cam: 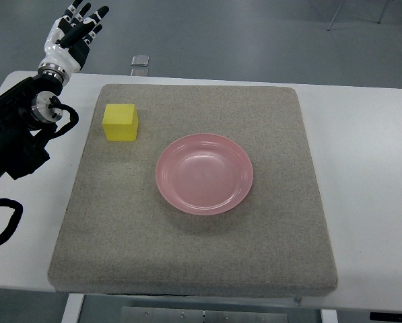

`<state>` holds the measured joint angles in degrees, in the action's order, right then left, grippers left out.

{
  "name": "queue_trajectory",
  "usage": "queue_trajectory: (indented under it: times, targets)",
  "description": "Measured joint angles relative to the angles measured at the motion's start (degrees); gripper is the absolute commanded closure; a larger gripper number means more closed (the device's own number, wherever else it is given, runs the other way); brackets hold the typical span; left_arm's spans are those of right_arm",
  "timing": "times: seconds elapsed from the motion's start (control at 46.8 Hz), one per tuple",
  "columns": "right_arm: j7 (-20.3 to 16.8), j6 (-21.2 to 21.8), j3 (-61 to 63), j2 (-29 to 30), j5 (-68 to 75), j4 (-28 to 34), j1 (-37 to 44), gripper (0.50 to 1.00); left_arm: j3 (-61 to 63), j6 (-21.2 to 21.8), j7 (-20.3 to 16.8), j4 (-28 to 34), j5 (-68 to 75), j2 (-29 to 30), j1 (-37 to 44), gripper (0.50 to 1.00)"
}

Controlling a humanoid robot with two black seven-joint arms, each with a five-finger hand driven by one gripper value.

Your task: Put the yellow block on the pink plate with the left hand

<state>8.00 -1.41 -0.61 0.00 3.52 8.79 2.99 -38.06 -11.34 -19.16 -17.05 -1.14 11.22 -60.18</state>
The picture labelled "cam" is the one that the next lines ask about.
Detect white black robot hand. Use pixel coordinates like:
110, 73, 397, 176
38, 1, 109, 78

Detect yellow foam block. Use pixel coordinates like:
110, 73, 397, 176
102, 104, 139, 141

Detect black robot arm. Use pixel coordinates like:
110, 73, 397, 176
0, 63, 79, 180

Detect pink plate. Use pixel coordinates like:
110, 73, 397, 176
156, 133, 254, 216

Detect clear floor socket cover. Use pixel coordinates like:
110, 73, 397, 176
131, 55, 149, 67

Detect beige square mat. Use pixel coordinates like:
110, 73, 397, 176
48, 84, 338, 297

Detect metal chair legs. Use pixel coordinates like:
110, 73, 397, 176
309, 1, 402, 32

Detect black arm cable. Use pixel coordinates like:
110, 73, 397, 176
0, 102, 80, 250

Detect grey metal base plate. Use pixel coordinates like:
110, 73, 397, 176
120, 306, 289, 323

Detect white table frame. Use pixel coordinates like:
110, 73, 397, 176
61, 293, 338, 323

